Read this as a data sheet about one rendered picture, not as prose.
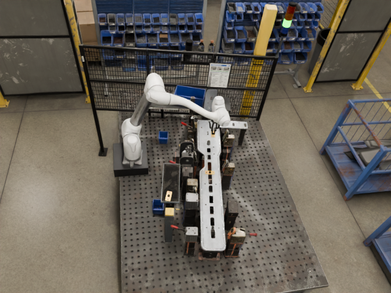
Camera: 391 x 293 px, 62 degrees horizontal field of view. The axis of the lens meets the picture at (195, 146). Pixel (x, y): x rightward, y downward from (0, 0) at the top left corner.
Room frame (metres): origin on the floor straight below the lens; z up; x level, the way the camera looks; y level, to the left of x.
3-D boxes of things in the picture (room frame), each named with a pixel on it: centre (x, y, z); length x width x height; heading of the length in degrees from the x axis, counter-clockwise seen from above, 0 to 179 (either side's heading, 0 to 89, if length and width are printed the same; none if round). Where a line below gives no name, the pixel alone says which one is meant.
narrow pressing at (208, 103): (2.46, -0.09, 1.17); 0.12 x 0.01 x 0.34; 96
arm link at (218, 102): (2.19, -0.16, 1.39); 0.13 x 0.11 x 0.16; 20
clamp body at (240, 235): (1.16, -0.40, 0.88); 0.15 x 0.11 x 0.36; 96
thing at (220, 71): (2.75, -0.15, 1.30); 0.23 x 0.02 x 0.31; 96
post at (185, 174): (1.61, 0.05, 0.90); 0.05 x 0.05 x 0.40; 6
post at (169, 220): (1.21, 0.13, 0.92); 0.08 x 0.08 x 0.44; 6
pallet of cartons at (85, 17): (4.94, 2.19, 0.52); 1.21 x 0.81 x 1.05; 19
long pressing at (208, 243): (1.71, -0.16, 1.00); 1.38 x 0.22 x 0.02; 6
